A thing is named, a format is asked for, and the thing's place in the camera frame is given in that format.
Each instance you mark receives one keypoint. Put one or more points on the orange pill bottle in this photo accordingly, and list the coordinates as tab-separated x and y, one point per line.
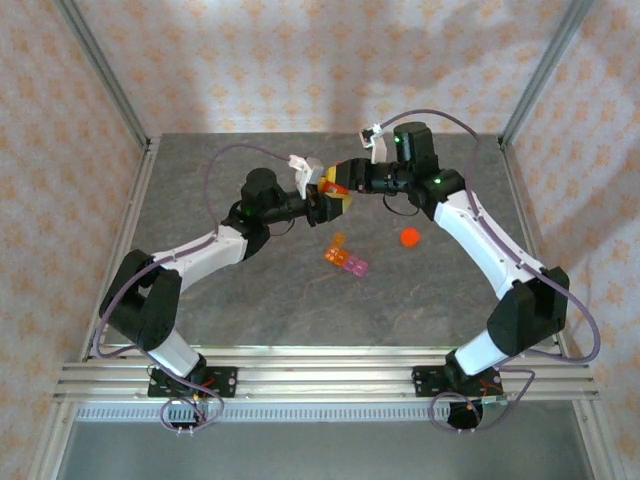
332	188

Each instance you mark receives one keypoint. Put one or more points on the orange bottle cap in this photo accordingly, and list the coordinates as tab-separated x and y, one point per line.
410	237

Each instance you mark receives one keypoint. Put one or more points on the orange and pink pill organizer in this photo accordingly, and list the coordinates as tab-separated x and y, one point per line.
350	262

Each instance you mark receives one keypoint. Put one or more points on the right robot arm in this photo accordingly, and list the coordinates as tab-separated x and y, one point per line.
480	235

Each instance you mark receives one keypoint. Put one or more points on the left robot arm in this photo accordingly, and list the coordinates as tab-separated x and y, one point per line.
200	252

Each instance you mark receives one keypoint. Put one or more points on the orange patterned white curtain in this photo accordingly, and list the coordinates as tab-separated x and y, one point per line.
320	50

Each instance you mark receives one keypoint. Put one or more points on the green circuit board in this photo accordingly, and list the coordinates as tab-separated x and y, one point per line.
495	400

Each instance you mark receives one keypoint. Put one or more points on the grey metal sheet panel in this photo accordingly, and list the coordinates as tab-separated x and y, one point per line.
320	450

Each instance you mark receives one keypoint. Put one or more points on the aluminium lower beam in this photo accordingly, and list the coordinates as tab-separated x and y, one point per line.
597	450
50	450

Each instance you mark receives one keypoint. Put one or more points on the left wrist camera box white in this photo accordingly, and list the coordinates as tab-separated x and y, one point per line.
307	172

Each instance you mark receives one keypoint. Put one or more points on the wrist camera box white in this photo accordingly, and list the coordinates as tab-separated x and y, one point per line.
376	145
307	172

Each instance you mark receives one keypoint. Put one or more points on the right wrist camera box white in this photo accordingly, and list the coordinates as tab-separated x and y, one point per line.
376	145

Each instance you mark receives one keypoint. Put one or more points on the aluminium side rail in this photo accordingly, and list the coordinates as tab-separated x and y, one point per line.
509	165
149	155

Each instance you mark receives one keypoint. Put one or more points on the aluminium frame post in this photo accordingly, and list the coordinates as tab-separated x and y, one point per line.
101	65
546	65

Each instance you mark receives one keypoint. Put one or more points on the aluminium mounting rail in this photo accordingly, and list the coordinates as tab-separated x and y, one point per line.
325	380

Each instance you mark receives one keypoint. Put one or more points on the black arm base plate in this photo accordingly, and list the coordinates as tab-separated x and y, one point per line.
227	382
425	382

